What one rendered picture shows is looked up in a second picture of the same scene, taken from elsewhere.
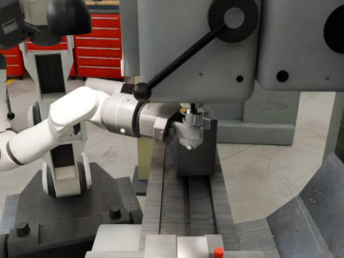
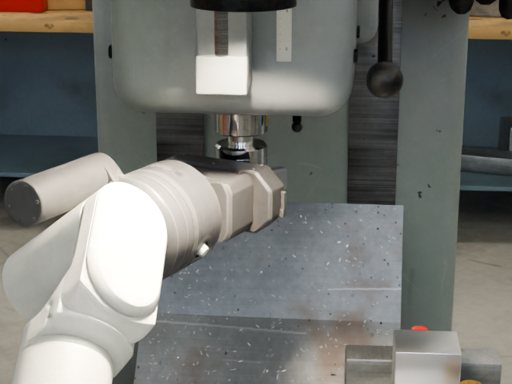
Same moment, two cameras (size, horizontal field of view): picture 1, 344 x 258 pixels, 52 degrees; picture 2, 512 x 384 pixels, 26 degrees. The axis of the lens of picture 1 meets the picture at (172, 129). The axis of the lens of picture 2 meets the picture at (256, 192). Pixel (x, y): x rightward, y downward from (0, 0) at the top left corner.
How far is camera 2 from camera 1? 1.07 m
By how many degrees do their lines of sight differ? 79
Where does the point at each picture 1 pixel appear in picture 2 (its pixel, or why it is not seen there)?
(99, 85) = (72, 184)
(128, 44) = (248, 17)
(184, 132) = not seen: hidden behind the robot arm
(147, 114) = (232, 180)
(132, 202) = not seen: outside the picture
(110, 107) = (177, 204)
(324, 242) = (292, 319)
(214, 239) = (362, 350)
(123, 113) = (202, 202)
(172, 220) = not seen: outside the picture
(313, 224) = (238, 320)
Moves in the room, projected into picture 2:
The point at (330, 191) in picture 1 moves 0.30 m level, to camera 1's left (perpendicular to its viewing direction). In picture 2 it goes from (219, 251) to (184, 353)
